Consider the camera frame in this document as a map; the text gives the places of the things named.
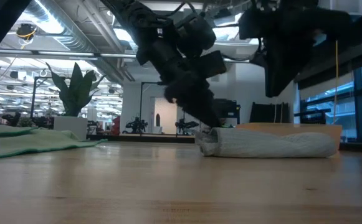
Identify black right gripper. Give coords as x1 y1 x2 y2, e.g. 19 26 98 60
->
239 0 353 98

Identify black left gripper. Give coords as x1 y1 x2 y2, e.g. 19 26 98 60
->
127 7 222 128

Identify grey microfiber towel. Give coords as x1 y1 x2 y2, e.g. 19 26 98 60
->
194 126 338 159

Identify green microfiber towel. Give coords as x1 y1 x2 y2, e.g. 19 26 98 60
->
0 124 108 161

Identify orange basket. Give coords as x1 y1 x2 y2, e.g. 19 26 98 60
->
236 123 343 150

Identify dark cabinet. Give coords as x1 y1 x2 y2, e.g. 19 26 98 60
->
213 98 241 127

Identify green plant in white pot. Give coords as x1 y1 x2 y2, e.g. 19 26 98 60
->
45 62 107 141

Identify long ceiling light bar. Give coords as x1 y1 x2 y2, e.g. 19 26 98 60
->
0 49 252 64

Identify black ceiling device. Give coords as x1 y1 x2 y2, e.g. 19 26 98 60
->
16 23 38 40

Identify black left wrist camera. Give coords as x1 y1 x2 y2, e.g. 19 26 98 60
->
196 50 227 79

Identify black wall panels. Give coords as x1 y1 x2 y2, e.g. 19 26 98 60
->
249 101 290 124

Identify hanging yellow cable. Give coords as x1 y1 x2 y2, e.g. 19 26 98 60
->
334 40 340 124

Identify black aluminium table frame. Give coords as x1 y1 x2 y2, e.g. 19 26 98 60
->
87 133 362 153

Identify silver round air duct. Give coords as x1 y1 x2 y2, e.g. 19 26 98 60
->
27 0 135 83

